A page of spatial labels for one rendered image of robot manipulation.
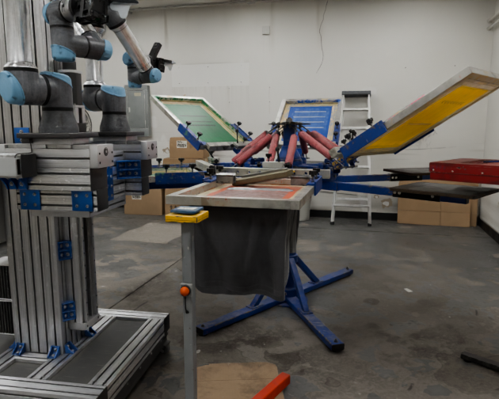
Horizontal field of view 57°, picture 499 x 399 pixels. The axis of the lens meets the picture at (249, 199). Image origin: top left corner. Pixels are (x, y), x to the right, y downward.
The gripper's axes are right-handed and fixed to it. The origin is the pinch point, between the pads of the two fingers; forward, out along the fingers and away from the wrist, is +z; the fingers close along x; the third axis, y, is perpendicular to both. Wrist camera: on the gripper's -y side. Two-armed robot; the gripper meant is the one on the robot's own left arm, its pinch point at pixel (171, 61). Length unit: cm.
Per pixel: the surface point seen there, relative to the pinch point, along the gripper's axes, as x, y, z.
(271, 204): 114, 56, -56
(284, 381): 121, 146, -33
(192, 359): 102, 119, -83
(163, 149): -291, 113, 303
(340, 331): 118, 153, 47
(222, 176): 58, 59, -14
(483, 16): 96, -113, 446
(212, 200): 90, 59, -64
